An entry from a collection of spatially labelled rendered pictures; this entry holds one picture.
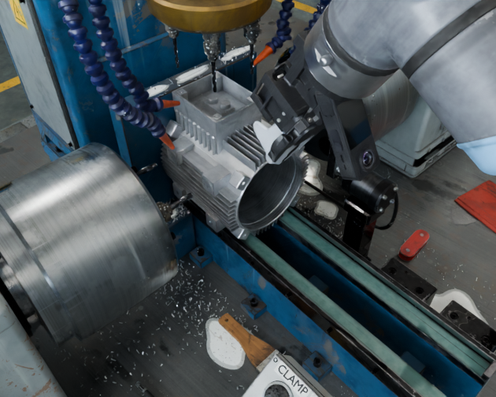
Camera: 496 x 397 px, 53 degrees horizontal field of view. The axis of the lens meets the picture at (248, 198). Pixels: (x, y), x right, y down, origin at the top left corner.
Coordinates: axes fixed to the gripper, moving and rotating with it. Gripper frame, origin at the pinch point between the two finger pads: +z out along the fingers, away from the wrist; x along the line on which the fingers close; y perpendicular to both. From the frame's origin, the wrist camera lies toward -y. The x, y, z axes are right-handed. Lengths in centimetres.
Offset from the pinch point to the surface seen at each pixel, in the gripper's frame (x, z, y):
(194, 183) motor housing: 3.1, 20.8, 7.6
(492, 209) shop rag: -53, 23, -31
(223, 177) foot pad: 1.7, 13.2, 4.4
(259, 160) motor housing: -3.1, 9.0, 3.0
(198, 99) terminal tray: -5.4, 17.3, 19.5
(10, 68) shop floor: -35, 236, 174
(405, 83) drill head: -40.0, 9.2, 1.1
